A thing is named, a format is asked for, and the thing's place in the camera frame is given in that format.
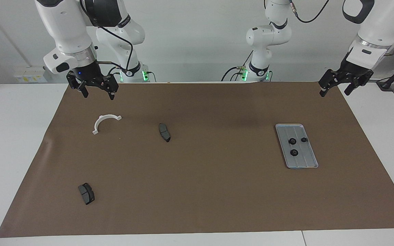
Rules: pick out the white wall socket box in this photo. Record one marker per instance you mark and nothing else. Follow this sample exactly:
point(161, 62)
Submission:
point(29, 73)

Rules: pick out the dark grey brake pad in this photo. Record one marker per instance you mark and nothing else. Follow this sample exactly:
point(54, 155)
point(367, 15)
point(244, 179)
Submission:
point(87, 194)
point(164, 132)

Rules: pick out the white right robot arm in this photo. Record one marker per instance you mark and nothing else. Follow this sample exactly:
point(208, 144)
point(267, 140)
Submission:
point(67, 27)

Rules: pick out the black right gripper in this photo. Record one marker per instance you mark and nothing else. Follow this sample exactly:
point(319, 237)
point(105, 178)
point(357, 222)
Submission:
point(89, 73)

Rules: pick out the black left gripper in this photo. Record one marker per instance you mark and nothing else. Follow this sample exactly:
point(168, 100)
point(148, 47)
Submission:
point(349, 73)

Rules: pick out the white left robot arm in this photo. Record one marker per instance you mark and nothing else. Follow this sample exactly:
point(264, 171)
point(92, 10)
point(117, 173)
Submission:
point(267, 36)

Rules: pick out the white curved plastic bracket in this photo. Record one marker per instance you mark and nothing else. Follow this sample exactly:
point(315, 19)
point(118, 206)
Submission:
point(98, 121)

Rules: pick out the silver metal tray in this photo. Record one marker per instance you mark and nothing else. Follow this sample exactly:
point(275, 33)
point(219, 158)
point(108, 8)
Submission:
point(303, 160)

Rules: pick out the brown paper table mat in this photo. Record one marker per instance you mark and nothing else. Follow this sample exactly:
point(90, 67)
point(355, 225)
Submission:
point(197, 191)

